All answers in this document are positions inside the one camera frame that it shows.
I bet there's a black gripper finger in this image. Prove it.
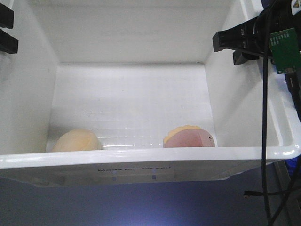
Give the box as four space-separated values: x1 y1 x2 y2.
0 4 14 29
0 30 18 53

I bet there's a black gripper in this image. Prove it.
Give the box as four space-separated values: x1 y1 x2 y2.
212 0 301 65

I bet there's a white plastic tote box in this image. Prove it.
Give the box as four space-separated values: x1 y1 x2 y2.
0 0 301 188

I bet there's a yellow plush ball toy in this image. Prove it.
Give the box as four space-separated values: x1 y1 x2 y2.
51 129 102 152

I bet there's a green circuit board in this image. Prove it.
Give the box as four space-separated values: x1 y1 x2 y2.
269 28 301 74

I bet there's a black cable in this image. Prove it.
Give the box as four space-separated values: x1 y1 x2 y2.
243 70 301 226
261 7 273 226

